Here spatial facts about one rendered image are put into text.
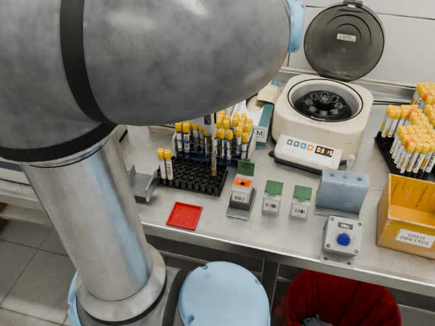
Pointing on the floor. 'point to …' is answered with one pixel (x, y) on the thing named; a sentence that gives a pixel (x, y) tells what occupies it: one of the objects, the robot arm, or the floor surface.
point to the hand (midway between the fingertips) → (213, 128)
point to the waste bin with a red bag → (337, 301)
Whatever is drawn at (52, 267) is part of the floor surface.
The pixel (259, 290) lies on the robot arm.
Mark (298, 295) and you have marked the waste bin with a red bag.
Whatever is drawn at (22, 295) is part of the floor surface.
